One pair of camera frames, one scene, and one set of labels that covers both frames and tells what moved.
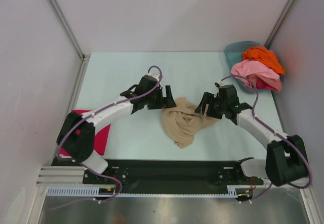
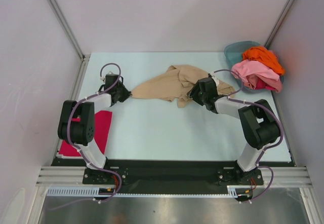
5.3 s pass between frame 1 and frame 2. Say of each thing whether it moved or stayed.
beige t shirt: moved
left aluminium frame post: stayed
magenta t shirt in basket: stayed
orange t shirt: stayed
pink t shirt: stayed
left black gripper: moved
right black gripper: moved
